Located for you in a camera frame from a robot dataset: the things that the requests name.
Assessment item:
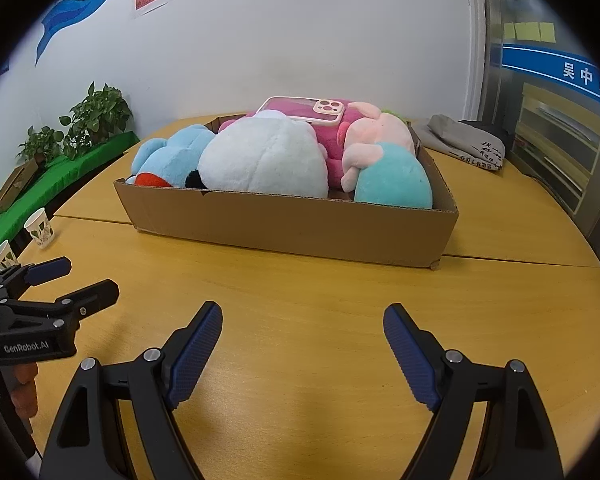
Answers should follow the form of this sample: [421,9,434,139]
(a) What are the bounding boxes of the pink pig plush, teal dress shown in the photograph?
[340,101,434,210]

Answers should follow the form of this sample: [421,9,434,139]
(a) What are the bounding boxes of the small brown carton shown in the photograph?
[0,159,40,215]

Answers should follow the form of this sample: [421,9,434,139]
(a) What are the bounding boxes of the pink plush toy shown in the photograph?
[217,99,381,192]

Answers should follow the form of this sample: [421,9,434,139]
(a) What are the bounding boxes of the phone with pink case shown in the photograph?
[256,96,349,126]

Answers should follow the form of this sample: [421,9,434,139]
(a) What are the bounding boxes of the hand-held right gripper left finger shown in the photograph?
[39,301,224,480]

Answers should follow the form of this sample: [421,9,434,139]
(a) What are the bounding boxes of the white panda plush toy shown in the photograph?
[186,110,330,199]

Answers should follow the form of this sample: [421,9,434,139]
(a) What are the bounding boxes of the light blue plush toy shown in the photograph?
[125,124,218,191]

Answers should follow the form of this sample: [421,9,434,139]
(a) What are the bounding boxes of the glass door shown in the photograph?
[480,0,600,267]

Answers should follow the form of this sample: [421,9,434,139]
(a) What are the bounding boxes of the blue wall decal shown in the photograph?
[0,0,154,77]

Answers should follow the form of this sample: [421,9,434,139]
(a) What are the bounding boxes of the small potted green plant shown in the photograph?
[17,126,65,166]

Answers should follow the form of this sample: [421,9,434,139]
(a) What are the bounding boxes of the cardboard box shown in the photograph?
[113,115,459,271]

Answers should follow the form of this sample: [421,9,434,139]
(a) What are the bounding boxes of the large potted green plant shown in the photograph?
[58,81,134,161]

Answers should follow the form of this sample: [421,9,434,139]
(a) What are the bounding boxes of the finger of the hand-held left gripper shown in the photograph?
[0,256,73,302]
[2,279,120,332]

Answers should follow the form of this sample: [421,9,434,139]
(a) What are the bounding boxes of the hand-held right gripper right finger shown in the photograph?
[383,303,566,480]

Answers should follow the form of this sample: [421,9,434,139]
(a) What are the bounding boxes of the paper cup with leaf print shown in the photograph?
[24,207,56,249]
[0,239,19,272]

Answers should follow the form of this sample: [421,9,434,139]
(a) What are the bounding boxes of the blue door banner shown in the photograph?
[501,43,600,112]

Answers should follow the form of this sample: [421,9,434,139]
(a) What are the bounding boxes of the wooden desk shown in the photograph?
[0,110,600,480]

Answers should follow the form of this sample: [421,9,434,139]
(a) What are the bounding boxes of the grey folded garment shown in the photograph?
[422,114,507,173]

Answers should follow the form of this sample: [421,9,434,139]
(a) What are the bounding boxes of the green cloth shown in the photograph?
[0,131,141,272]

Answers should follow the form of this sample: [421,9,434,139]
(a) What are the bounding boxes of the person's left hand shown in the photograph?
[7,361,40,413]

